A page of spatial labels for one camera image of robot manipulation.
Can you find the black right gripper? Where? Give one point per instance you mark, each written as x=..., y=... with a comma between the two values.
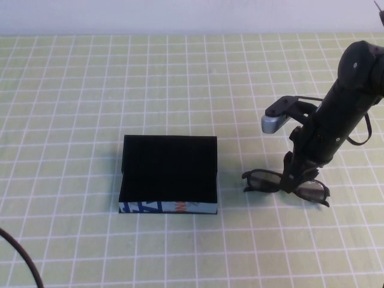
x=324, y=141

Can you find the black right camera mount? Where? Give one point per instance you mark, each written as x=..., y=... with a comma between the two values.
x=279, y=105

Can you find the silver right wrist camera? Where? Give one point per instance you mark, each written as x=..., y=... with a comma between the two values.
x=271, y=123

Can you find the black framed glasses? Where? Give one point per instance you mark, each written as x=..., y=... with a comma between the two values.
x=261, y=183

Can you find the black zip tie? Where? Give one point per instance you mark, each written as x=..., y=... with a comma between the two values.
x=376, y=5

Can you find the green checked tablecloth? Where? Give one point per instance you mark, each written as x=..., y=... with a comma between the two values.
x=90, y=90

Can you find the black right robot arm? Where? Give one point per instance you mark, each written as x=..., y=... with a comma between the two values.
x=354, y=78

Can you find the black patterned glasses case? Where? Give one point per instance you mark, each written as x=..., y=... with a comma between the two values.
x=168, y=168

